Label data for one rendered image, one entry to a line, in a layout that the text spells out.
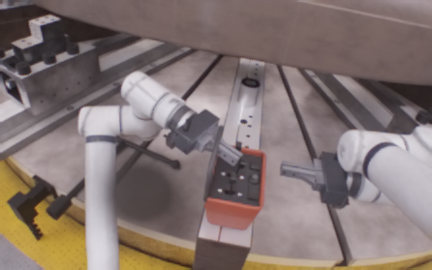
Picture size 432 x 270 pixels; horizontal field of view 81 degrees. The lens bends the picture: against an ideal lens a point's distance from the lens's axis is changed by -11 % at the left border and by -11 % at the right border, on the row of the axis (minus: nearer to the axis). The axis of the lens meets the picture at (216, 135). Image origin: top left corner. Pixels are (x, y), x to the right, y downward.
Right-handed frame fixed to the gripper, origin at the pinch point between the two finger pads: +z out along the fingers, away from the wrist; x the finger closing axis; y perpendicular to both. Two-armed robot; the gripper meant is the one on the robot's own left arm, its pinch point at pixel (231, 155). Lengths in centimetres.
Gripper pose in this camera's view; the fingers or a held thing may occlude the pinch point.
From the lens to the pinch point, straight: 68.2
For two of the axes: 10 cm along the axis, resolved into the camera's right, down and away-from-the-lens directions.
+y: 3.2, -6.9, -6.4
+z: 8.0, 5.6, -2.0
